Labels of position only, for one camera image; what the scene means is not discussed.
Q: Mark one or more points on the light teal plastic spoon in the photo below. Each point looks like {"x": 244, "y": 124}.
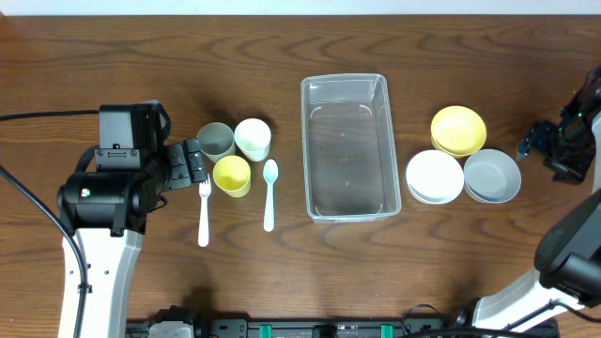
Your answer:
{"x": 270, "y": 174}

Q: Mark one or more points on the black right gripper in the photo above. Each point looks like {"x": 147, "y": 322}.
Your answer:
{"x": 537, "y": 139}

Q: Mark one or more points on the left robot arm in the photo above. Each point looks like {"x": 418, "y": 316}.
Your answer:
{"x": 104, "y": 207}

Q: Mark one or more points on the white plastic fork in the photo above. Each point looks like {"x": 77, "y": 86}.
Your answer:
{"x": 204, "y": 190}

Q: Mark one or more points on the white plastic bowl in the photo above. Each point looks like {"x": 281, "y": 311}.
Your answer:
{"x": 434, "y": 177}

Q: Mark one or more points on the clear plastic container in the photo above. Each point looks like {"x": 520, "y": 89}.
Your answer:
{"x": 349, "y": 156}

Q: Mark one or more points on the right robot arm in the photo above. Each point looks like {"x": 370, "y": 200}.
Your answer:
{"x": 565, "y": 275}

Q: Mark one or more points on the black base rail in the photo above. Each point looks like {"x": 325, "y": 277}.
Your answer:
{"x": 179, "y": 322}

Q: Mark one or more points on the grey plastic bowl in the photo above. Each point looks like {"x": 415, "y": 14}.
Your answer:
{"x": 491, "y": 177}

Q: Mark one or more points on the white plastic cup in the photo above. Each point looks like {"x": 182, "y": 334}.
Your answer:
{"x": 253, "y": 136}

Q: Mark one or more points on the grey plastic cup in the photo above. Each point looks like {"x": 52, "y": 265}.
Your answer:
{"x": 216, "y": 140}

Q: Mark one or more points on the yellow plastic bowl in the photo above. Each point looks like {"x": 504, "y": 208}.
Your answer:
{"x": 457, "y": 131}

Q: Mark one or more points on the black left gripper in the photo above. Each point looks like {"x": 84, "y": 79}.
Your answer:
{"x": 183, "y": 177}

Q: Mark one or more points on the yellow plastic cup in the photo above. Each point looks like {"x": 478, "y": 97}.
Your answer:
{"x": 232, "y": 174}

